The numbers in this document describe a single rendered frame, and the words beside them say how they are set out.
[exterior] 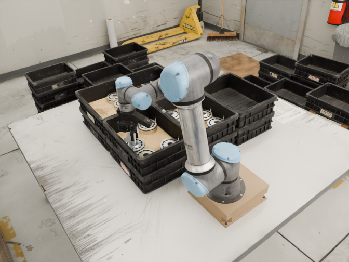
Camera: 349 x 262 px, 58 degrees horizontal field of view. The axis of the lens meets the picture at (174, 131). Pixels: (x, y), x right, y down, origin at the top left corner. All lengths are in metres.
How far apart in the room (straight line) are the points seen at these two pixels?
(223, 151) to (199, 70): 0.40
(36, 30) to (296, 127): 3.65
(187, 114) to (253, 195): 0.55
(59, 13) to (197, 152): 3.88
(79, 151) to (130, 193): 0.47
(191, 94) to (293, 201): 0.79
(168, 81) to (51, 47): 3.91
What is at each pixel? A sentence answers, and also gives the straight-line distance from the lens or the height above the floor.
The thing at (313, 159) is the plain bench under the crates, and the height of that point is 0.70.
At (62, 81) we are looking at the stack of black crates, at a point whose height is 0.53.
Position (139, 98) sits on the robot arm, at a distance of 1.34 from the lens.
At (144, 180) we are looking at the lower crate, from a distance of 1.48.
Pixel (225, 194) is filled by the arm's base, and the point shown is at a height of 0.80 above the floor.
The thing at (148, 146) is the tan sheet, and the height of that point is 0.83.
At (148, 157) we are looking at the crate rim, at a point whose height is 0.93.
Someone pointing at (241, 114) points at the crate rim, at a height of 0.92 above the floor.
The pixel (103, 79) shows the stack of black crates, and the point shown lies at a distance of 3.13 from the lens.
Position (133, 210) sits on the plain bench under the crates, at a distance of 1.51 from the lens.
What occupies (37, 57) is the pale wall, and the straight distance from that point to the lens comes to 4.83.
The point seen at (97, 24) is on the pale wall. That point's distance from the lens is 5.01.
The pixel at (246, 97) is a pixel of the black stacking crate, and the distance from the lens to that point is 2.03.
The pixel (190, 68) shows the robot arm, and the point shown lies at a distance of 1.01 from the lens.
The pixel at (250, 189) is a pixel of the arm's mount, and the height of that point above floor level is 0.79.
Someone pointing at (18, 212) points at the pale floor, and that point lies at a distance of 2.71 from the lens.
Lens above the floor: 1.84
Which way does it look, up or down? 36 degrees down
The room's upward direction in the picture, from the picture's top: 3 degrees counter-clockwise
